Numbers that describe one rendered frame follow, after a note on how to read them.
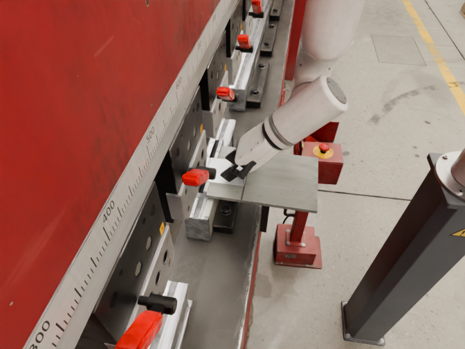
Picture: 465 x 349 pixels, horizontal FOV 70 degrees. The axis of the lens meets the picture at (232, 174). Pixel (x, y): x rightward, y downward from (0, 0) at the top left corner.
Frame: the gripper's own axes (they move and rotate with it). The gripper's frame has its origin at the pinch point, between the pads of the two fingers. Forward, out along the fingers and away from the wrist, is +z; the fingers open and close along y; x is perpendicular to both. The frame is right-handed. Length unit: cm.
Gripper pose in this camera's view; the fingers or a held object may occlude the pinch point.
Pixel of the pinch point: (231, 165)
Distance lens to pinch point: 83.2
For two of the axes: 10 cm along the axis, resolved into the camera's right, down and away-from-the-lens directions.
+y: -1.8, 7.2, -6.7
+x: 7.5, 5.4, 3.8
